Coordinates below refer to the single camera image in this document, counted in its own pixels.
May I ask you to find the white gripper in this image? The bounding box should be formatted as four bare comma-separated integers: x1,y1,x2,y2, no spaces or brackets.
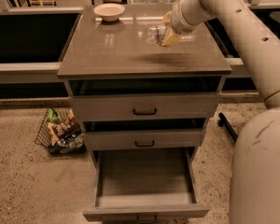
161,0,197,47

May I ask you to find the clear plastic water bottle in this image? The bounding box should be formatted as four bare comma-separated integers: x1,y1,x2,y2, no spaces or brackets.
137,23,198,46

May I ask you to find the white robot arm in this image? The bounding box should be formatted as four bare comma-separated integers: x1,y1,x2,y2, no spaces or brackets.
170,0,280,224

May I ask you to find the grey drawer cabinet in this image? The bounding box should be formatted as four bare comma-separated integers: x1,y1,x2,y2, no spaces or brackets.
57,3,233,224

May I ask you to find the top grey drawer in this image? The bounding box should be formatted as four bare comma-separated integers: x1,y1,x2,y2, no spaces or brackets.
69,93,218,121

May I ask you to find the middle grey drawer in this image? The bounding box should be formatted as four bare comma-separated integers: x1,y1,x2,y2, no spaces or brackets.
82,129,205,150

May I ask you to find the open bottom grey drawer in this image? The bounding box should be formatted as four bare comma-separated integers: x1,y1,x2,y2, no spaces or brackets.
83,147,209,224

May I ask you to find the white ceramic bowl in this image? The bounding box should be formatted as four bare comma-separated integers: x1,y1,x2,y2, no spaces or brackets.
93,3,125,22

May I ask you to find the black wheeled stand base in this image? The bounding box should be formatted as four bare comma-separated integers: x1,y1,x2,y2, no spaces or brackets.
217,113,238,142

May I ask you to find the grey metal railing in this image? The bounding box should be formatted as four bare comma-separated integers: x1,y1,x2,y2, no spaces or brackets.
0,55,249,84

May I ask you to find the brown snack bag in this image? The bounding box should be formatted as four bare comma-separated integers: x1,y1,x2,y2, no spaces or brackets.
48,110,80,146

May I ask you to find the green snack bag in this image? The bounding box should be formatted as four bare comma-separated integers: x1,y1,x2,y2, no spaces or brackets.
45,108,60,124

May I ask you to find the black wire basket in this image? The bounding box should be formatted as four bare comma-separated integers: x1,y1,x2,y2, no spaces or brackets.
35,108,86,156

